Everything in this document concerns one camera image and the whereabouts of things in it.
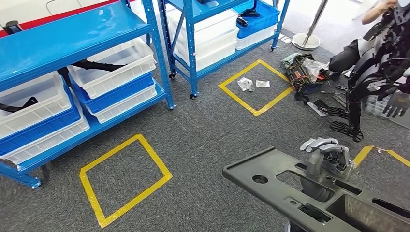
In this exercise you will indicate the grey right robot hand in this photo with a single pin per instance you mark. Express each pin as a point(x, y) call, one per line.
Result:
point(333, 153)

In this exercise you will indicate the black plastic panel part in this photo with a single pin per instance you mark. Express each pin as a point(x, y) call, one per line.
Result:
point(256, 166)

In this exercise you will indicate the blue metal shelf rack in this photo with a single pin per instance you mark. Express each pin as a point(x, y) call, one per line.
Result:
point(192, 48)
point(64, 35)

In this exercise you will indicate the yellow floor tape square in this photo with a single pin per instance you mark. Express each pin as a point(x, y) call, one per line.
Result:
point(237, 99)
point(362, 153)
point(93, 198)

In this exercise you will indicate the clear parts organizer box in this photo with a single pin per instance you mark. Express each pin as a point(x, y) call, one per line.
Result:
point(373, 107)

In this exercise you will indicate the black orange tool bag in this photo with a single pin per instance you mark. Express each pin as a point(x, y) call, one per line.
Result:
point(298, 76)

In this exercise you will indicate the black silver humanoid robot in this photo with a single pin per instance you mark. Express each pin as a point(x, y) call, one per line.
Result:
point(368, 73)

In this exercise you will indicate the person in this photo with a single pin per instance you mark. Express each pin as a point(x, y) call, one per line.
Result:
point(344, 59)

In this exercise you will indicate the flat clear plastic bag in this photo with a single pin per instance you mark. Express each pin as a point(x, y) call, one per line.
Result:
point(262, 84)

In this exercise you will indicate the small grey metal piece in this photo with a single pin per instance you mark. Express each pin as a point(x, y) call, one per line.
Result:
point(251, 89)

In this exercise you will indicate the crumpled clear plastic bag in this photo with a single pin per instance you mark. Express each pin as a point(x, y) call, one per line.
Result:
point(245, 84)

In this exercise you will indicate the silver stanchion with base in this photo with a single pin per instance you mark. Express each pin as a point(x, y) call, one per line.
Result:
point(306, 41)

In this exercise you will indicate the white floor socket plate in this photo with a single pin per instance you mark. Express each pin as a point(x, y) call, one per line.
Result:
point(285, 40)

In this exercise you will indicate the white plastic crate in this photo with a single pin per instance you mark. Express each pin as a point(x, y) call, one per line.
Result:
point(214, 41)
point(211, 59)
point(128, 105)
point(256, 40)
point(35, 115)
point(118, 80)
point(54, 141)
point(214, 24)

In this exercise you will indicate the red barrier belt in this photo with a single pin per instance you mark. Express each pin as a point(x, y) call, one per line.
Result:
point(64, 15)

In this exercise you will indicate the black bracket part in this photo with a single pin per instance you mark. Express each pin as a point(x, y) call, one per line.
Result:
point(250, 13)
point(19, 105)
point(96, 66)

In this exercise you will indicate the black stanchion post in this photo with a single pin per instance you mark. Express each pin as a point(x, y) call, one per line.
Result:
point(12, 27)

